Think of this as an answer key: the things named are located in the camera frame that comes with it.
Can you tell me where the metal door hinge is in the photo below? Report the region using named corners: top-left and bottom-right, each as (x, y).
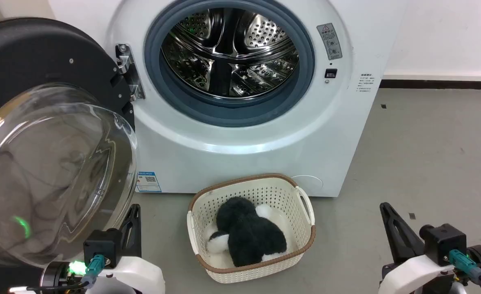
top-left (115, 44), bottom-right (146, 102)

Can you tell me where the washer door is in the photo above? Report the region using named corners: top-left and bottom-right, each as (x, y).
top-left (0, 17), bottom-right (138, 294)

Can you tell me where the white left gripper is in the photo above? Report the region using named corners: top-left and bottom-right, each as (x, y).
top-left (86, 204), bottom-right (166, 294)

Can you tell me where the blue energy label sticker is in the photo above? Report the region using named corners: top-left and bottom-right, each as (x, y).
top-left (136, 171), bottom-right (162, 193)

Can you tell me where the black and white plush toy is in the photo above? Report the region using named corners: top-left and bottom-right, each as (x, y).
top-left (206, 197), bottom-right (288, 268)

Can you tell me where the grey warning sticker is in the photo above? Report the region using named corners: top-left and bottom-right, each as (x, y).
top-left (317, 23), bottom-right (343, 61)

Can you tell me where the white front-load washing machine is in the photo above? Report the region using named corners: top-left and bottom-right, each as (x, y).
top-left (48, 0), bottom-right (408, 198)

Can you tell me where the left teal-plug black cable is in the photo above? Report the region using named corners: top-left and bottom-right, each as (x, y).
top-left (26, 254), bottom-right (105, 292)

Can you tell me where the black baseboard strip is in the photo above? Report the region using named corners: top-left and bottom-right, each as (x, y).
top-left (380, 80), bottom-right (481, 90)

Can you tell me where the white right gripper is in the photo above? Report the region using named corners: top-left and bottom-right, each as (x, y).
top-left (378, 202), bottom-right (455, 294)

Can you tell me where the teal-plug black cable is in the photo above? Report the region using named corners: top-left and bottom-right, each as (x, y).
top-left (448, 250), bottom-right (481, 294)
top-left (26, 254), bottom-right (105, 292)

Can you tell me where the stainless steel washer drum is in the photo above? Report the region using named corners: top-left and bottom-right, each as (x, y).
top-left (161, 7), bottom-right (300, 98)

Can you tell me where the white perforated laundry basket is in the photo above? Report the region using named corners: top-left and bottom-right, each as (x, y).
top-left (187, 174), bottom-right (317, 284)

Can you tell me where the right teal-plug black cable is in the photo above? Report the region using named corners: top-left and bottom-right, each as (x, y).
top-left (448, 250), bottom-right (481, 294)

